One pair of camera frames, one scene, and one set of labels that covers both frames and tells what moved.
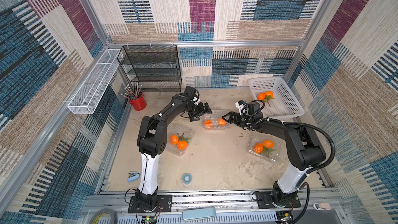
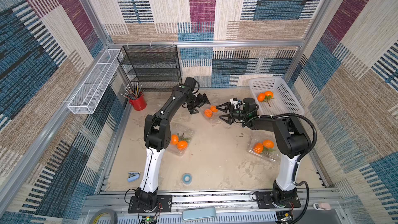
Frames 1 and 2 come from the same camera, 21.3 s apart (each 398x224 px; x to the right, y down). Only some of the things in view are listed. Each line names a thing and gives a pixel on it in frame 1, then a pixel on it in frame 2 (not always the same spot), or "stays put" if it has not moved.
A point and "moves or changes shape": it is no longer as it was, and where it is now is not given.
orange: [261, 96] stays put
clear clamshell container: [214, 120] moves or changes shape
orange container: [268, 144] stays put
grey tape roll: [102, 211] stays put
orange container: [182, 145] stays put
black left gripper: [201, 106] to [202, 101]
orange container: [208, 123] moves or changes shape
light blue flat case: [198, 213] stays put
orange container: [221, 122] to [213, 109]
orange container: [173, 139] stays put
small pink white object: [322, 206] stays put
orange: [269, 93] stays put
